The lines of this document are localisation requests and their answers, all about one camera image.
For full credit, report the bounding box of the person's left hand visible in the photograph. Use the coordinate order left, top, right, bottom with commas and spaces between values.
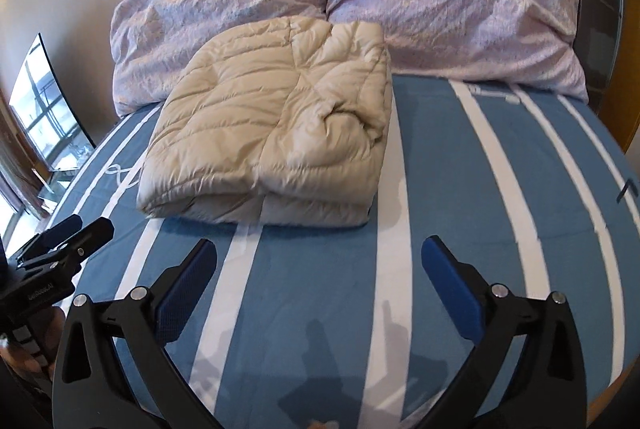
0, 308, 67, 381

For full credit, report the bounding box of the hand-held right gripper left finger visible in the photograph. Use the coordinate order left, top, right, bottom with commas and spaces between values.
52, 239, 228, 429

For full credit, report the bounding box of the glass television stand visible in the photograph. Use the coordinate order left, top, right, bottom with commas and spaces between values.
32, 144, 88, 202

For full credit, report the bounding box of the brown curtain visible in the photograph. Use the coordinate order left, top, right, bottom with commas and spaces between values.
0, 88, 40, 216

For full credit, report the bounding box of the thin black cord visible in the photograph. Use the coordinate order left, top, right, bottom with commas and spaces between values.
616, 178, 636, 206

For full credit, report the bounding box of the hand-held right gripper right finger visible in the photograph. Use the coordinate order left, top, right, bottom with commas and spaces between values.
420, 235, 588, 429

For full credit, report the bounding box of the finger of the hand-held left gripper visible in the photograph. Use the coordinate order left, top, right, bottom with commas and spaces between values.
16, 217, 115, 276
7, 215, 83, 262

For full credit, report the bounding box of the flat screen television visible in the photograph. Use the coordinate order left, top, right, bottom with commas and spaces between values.
9, 33, 97, 176

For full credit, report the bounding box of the blue white striped bed sheet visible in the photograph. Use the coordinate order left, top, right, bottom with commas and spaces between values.
42, 72, 640, 429

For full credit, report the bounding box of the lavender pillow right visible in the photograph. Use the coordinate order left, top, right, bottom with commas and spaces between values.
320, 0, 590, 104

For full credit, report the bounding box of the beige puffer jacket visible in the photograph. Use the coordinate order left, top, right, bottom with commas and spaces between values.
136, 16, 393, 227

